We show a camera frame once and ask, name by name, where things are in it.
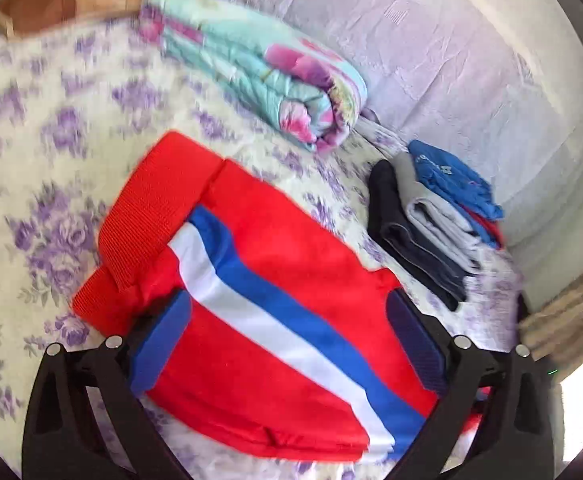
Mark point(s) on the beige textured rug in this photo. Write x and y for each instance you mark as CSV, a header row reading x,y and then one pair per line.
x,y
571,310

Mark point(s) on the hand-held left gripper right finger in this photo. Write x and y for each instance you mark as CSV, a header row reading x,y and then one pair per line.
x,y
416,340

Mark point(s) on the grey folded garment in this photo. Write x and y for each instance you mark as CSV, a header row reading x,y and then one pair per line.
x,y
436,215

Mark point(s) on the red striped sweater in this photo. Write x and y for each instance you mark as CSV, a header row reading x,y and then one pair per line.
x,y
281,240

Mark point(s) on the teal floral folded quilt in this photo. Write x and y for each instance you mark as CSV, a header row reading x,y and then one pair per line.
x,y
251,60

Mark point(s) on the dark navy folded garment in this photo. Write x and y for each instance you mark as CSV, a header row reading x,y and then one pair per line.
x,y
396,230

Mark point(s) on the purple floral bedspread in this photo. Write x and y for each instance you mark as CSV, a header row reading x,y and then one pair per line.
x,y
46,135

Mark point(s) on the blue folded garment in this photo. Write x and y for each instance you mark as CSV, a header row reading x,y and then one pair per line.
x,y
451,175

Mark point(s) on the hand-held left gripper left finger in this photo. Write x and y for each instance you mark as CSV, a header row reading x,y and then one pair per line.
x,y
164,340

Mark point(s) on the brown paper bag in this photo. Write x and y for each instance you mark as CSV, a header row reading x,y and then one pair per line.
x,y
46,5

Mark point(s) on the pale lilac embossed cover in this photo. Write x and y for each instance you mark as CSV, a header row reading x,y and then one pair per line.
x,y
471,60

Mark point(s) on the red folded garment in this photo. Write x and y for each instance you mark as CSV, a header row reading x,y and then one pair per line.
x,y
491,227

